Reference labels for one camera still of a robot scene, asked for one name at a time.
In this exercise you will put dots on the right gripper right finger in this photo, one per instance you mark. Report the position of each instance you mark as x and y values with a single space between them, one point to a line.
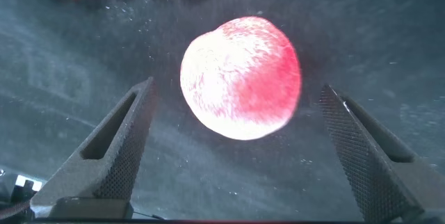
368 161

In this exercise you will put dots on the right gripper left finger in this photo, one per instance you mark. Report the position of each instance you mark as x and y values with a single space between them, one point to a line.
114 154

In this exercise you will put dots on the pink peach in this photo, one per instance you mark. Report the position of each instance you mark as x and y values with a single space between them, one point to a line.
240 78

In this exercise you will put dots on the black tablecloth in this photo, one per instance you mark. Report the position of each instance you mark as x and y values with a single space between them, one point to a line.
69 60

